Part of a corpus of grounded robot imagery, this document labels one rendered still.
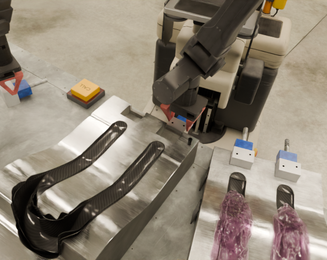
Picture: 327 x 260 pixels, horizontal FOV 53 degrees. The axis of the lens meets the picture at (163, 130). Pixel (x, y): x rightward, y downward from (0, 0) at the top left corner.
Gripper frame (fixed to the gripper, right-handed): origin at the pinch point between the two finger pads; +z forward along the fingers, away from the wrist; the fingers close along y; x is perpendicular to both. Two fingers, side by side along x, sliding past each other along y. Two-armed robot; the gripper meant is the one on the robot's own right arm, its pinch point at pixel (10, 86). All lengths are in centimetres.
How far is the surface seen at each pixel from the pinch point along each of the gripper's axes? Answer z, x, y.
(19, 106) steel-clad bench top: 4.7, 0.0, 3.6
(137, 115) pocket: -2.3, 22.1, 30.4
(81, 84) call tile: 0.9, 17.5, 8.5
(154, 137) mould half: -4.6, 20.0, 40.4
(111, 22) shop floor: 85, 117, -145
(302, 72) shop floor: 84, 204, -8
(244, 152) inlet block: -4, 35, 56
